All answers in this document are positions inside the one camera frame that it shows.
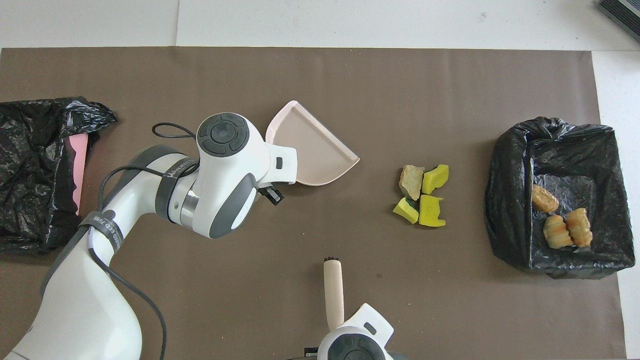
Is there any crumpled black trash bag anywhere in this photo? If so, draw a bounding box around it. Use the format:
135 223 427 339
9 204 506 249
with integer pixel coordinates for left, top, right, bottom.
0 96 119 254

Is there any beige hand brush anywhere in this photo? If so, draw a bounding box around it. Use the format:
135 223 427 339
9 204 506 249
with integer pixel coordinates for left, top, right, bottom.
323 257 345 331

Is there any small yellow green sponge wedge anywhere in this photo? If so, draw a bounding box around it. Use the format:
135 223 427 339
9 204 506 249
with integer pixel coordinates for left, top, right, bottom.
393 197 420 224

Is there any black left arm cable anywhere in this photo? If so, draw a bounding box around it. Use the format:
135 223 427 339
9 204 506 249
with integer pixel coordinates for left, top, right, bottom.
89 122 198 360

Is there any pale tan toy bread piece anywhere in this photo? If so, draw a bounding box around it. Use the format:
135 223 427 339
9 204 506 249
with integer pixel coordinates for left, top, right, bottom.
565 208 593 248

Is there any notched yellow sponge piece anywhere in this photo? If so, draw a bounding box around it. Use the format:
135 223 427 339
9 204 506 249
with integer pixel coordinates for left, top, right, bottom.
419 194 447 228

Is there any pale pink plastic dustpan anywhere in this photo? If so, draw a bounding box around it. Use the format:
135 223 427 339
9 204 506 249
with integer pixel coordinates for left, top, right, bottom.
265 100 360 187

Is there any box-shaped black bag lined bin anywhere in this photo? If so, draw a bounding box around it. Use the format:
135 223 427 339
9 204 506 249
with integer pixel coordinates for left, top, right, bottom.
484 117 637 280

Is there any beige stone-like chunk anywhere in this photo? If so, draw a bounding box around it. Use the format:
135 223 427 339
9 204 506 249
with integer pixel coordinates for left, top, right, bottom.
399 165 426 201

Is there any striped orange toy croissant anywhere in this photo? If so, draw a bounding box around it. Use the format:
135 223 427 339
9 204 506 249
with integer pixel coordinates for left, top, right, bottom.
543 215 574 249

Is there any brown paper table mat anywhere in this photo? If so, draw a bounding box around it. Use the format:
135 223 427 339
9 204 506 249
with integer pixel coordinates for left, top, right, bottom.
0 47 628 360

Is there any dark ribbed grille object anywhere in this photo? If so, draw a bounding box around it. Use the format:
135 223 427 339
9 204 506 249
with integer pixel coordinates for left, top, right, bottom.
597 0 640 42

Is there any pink plastic bin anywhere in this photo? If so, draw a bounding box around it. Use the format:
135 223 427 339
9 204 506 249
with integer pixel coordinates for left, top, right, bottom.
66 134 89 216

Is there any curved yellow sponge piece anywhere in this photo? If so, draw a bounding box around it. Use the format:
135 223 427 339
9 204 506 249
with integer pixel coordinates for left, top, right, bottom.
421 164 450 195

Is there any brown toy bread bun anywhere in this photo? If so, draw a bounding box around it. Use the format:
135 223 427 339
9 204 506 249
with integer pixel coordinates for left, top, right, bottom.
531 184 560 214

